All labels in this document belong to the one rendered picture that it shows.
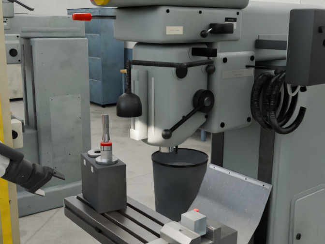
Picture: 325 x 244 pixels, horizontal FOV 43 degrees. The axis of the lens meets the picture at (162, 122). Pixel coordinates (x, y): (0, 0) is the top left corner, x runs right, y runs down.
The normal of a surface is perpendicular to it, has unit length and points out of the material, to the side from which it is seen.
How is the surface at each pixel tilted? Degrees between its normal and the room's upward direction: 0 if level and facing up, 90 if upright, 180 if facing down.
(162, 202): 94
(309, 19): 90
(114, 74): 90
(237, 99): 90
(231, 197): 63
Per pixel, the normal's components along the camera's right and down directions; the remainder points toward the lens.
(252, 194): -0.69, -0.32
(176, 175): -0.11, 0.29
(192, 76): 0.63, 0.18
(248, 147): -0.77, 0.14
